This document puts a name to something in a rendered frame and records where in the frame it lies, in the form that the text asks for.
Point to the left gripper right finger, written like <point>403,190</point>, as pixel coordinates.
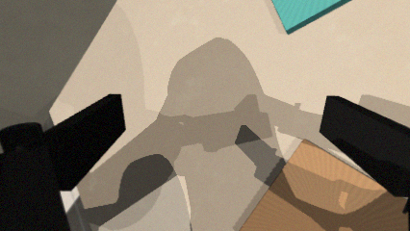
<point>375,143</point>

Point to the teal flat square slab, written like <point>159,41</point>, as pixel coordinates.
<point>294,14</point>

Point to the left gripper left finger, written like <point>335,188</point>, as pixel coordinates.
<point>37,166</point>

